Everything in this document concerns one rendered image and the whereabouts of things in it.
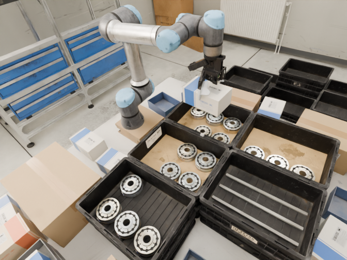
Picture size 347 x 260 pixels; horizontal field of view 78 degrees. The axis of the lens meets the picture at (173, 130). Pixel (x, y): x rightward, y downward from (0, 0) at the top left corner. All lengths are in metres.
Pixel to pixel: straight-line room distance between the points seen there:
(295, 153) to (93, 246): 1.05
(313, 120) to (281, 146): 0.26
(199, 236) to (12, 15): 3.13
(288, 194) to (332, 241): 0.21
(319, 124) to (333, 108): 0.82
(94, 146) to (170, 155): 0.48
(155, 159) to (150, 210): 0.28
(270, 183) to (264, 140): 0.26
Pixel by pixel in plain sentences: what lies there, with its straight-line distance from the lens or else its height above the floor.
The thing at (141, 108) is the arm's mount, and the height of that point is 0.79.
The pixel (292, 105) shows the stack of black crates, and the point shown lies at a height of 0.38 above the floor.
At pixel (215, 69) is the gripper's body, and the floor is 1.25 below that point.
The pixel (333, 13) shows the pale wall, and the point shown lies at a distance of 3.76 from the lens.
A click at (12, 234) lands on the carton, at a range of 1.19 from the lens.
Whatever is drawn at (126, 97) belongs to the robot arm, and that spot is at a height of 1.01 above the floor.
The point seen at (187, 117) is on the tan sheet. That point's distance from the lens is 1.33.
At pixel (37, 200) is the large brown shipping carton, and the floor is 0.90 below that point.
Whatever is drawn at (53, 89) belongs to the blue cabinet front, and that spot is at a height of 0.45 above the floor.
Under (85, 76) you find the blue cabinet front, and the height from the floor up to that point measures 0.41.
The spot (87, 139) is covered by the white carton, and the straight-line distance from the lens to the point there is 1.43.
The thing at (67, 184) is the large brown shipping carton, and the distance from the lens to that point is 1.12.
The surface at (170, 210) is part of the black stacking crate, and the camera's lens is 0.99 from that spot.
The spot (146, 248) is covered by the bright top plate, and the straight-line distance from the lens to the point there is 0.91.
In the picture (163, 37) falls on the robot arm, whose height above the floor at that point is 1.43.
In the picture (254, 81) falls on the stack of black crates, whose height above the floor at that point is 0.49.
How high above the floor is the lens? 1.72
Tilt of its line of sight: 45 degrees down
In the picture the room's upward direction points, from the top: 7 degrees counter-clockwise
